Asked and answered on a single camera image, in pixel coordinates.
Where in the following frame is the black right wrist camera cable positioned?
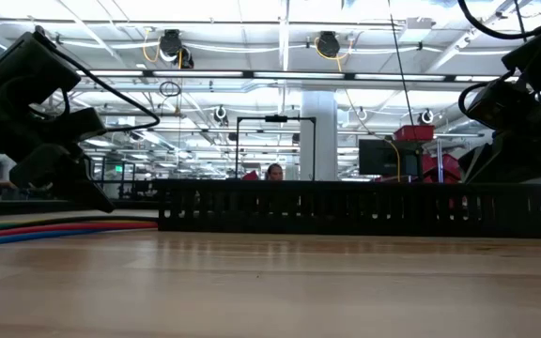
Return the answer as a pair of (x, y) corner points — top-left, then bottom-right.
(456, 0), (541, 118)

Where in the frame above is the white column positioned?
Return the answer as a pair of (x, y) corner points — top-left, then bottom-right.
(300, 91), (339, 182)

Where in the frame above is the person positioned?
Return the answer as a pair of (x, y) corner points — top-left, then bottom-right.
(265, 162), (285, 182)

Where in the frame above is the black monitor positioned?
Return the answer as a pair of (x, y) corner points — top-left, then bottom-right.
(358, 138), (423, 177)

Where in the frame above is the red storage bin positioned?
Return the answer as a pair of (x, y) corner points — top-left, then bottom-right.
(394, 124), (436, 143)

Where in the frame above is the red shelf rack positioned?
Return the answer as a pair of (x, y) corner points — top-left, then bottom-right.
(420, 152), (463, 184)

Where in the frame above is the yellow hanging cord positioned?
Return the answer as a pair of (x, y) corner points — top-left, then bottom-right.
(373, 133), (402, 183)

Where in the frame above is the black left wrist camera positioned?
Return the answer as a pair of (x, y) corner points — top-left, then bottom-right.
(61, 107), (107, 142)

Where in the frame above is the black gantry frame with camera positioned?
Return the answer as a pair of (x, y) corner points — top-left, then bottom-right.
(235, 114), (317, 182)

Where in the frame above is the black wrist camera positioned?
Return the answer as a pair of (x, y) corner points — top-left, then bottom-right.
(61, 107), (107, 142)
(465, 79), (537, 131)

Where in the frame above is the black ceiling cable reel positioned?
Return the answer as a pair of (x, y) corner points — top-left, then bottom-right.
(315, 30), (343, 61)
(159, 27), (195, 70)

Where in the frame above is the thick black hanging cable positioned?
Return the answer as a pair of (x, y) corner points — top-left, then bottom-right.
(513, 0), (528, 34)

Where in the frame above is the thin black hanging cable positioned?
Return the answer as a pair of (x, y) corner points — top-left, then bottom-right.
(390, 13), (417, 131)

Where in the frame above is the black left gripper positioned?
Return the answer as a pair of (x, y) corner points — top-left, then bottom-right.
(0, 84), (116, 213)

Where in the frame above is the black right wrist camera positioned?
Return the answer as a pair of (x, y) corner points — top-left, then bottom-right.
(465, 79), (537, 131)

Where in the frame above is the black slotted cable duct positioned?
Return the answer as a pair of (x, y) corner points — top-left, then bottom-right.
(157, 178), (541, 238)

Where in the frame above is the multicoloured wire bundle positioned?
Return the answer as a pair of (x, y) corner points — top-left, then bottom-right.
(0, 227), (126, 250)

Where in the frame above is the long ceiling light strip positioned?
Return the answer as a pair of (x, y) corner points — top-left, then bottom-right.
(75, 68), (520, 84)

